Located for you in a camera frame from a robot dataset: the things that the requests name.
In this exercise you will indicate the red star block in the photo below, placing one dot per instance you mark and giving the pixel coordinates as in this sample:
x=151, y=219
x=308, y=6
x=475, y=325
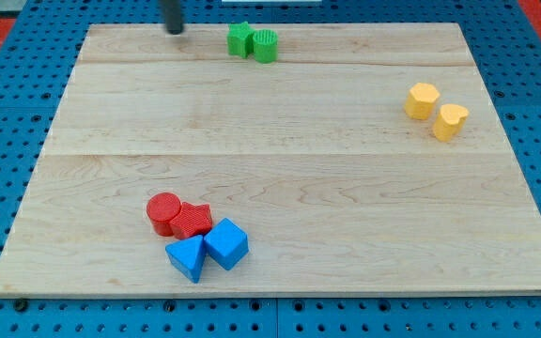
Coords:
x=192, y=220

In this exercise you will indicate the red circle block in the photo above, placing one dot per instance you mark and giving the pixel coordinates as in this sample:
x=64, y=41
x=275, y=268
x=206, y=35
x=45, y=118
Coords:
x=161, y=209

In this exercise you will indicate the green circle block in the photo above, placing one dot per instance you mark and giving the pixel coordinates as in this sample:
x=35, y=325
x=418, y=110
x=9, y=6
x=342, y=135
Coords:
x=265, y=46

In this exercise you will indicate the green star block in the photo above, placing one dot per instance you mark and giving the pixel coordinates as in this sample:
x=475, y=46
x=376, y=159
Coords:
x=239, y=39

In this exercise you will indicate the blue cube block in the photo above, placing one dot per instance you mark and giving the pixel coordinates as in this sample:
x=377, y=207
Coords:
x=226, y=243

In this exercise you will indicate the wooden board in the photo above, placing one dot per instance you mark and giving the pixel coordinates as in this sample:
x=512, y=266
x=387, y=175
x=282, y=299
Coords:
x=341, y=193

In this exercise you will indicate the blue triangle block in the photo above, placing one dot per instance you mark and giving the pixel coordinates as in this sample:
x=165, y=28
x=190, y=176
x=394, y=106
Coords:
x=188, y=256

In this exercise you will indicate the yellow hexagon block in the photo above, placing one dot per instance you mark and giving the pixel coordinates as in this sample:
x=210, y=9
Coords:
x=421, y=101

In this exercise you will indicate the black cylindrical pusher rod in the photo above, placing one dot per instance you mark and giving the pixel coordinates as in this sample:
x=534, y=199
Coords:
x=172, y=16

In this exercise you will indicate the yellow heart block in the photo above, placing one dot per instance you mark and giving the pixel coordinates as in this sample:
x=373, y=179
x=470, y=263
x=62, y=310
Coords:
x=449, y=121

